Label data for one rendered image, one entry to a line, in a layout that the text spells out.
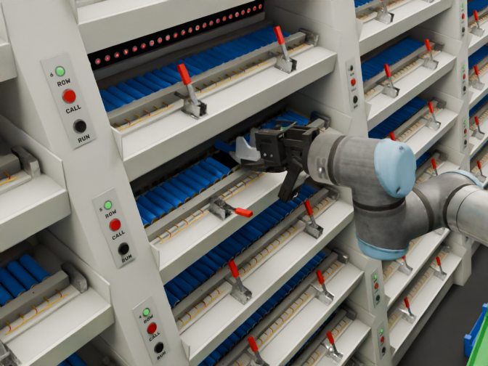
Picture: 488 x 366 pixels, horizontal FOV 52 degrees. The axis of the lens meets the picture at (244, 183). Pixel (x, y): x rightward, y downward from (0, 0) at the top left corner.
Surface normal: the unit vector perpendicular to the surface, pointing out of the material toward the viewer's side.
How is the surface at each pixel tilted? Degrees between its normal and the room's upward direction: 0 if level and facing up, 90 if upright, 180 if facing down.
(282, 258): 22
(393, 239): 93
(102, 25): 112
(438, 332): 0
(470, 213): 59
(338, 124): 90
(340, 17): 90
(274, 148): 90
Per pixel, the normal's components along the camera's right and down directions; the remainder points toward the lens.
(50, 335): 0.09, -0.77
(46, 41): 0.73, 0.14
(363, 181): -0.64, 0.48
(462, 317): -0.20, -0.89
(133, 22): 0.76, 0.47
